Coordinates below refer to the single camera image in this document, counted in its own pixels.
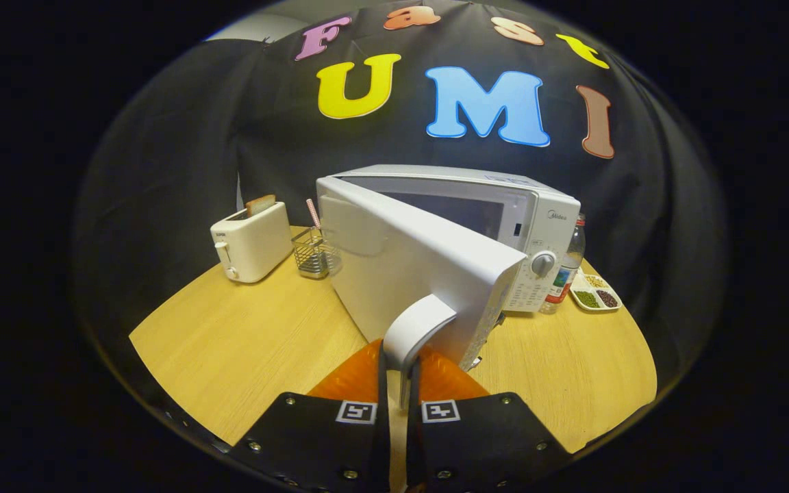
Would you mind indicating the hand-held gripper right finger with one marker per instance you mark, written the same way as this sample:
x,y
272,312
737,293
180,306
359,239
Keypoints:
x,y
414,431

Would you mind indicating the white toaster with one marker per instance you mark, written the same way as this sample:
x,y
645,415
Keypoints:
x,y
254,246

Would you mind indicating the toast slice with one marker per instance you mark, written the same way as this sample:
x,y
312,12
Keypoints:
x,y
260,205

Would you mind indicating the white microwave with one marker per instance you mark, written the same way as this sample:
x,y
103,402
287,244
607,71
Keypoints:
x,y
401,260

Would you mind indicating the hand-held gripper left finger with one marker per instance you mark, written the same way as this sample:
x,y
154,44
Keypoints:
x,y
382,424

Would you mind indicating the clear plastic bottle red label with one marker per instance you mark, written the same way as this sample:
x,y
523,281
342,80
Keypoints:
x,y
562,281

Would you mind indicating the black backdrop cloth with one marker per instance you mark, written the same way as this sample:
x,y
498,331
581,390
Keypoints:
x,y
161,171

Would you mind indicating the white divided dish of beans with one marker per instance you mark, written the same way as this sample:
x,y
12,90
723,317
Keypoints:
x,y
596,298

